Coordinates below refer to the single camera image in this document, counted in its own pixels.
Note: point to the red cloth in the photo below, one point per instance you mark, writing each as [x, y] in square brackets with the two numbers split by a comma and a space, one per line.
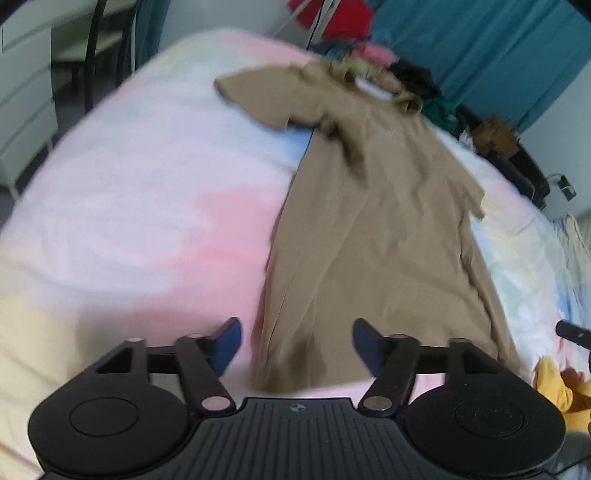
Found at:
[334, 18]

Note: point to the pastel tie-dye bed sheet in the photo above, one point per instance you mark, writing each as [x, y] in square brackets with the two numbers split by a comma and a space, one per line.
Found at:
[138, 207]

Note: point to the pile of mixed clothes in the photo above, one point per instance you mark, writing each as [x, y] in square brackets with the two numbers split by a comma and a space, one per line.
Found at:
[443, 106]

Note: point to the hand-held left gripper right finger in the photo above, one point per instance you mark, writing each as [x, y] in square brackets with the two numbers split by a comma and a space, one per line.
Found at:
[364, 340]

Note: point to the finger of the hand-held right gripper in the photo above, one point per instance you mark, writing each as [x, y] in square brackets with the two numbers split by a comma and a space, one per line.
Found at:
[572, 331]

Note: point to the tan t-shirt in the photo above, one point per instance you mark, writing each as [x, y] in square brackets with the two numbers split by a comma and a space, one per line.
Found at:
[374, 221]

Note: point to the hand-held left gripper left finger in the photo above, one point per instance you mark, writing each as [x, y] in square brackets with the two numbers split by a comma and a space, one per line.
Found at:
[229, 340]

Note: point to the teal curtain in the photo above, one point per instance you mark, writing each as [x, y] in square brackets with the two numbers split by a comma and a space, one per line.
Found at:
[485, 50]

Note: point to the yellow plush toy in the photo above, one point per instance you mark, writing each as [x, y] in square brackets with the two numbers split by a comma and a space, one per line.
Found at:
[565, 383]

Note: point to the black metal chair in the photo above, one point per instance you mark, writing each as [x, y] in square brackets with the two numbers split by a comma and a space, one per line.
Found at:
[104, 37]

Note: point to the white drawer cabinet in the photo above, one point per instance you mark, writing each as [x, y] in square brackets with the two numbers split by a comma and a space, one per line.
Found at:
[25, 92]

